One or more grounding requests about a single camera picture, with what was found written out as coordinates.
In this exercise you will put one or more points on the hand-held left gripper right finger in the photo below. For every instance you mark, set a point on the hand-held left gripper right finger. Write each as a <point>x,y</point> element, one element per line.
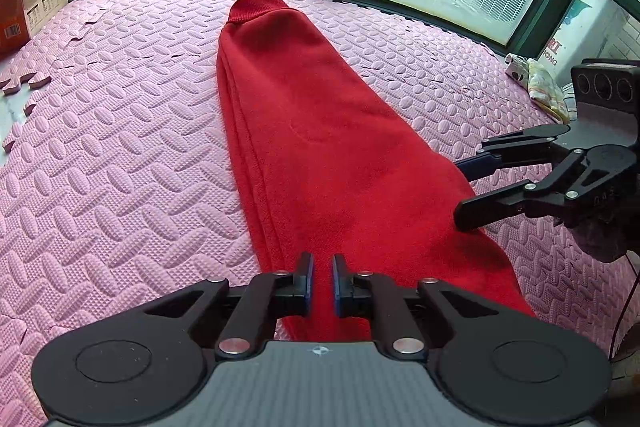
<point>338,284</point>

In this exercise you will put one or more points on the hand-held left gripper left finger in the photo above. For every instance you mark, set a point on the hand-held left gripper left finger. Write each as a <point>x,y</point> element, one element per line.
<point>310,282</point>

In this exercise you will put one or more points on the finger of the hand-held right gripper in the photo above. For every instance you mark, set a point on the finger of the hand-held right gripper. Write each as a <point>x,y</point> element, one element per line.
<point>480,213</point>
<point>475,167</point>

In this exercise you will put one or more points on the red sweatshirt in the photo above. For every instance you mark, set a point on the red sweatshirt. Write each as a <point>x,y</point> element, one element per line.
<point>320,132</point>

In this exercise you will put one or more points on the yellow floral cloth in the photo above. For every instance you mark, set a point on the yellow floral cloth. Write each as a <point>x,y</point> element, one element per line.
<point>547,89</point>

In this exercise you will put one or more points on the white panel with blue cartoon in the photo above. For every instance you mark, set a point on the white panel with blue cartoon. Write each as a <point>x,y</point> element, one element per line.
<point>590,32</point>

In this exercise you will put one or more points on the small grey patterned garment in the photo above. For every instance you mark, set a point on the small grey patterned garment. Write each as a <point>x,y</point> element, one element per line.
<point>516,69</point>

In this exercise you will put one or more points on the pink foam floor mat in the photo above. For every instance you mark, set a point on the pink foam floor mat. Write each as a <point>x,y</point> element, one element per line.
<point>125,157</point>

